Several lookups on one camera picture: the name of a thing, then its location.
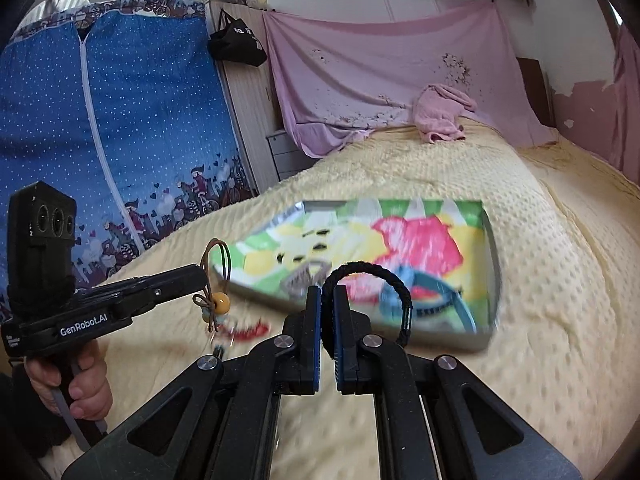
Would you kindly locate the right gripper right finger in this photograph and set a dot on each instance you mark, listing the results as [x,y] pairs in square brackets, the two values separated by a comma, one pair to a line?
[352,372]

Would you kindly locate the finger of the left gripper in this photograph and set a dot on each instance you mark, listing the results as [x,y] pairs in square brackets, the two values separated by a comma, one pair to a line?
[168,285]

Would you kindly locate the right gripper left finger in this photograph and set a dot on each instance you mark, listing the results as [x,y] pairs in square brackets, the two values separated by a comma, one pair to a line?
[301,369]

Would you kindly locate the person's left hand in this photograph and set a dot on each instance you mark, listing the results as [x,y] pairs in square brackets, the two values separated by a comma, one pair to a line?
[90,390]

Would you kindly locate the grey tray with colourful drawing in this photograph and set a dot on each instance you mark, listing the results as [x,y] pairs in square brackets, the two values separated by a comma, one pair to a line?
[451,239]

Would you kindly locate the grey drawer nightstand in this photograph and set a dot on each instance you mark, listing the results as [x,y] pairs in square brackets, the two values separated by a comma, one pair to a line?
[287,157]

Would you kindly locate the blue fabric wardrobe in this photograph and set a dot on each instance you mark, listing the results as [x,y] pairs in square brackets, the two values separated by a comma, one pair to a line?
[119,105]

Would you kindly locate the yellow dotted bed blanket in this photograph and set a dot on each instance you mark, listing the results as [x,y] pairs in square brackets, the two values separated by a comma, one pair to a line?
[565,348]

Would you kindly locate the wooden wardrobe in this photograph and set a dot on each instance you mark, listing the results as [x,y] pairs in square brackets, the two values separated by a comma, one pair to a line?
[250,96]

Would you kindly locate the black hanging bag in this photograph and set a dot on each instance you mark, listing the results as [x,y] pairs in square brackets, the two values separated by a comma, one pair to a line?
[235,42]

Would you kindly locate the pink hanging sheet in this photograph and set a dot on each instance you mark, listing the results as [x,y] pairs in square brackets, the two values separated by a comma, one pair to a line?
[338,82]

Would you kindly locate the pink crumpled towel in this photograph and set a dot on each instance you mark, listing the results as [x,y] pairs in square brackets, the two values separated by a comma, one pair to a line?
[436,111]

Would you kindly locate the dark wooden headboard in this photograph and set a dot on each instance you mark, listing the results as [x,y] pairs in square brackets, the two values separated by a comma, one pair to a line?
[536,90]

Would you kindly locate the pink curtain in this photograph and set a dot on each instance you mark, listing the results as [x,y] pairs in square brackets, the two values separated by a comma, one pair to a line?
[626,137]

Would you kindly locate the black camera box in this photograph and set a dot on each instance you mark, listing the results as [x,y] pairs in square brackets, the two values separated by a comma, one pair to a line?
[41,236]

